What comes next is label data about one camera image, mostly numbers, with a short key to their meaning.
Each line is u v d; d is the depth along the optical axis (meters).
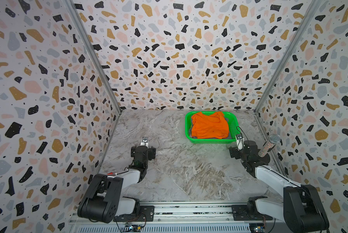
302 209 0.41
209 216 0.73
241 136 0.79
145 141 0.78
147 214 0.73
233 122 1.05
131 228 0.70
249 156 0.69
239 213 0.73
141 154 0.68
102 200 0.42
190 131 1.00
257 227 0.71
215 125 1.03
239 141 0.78
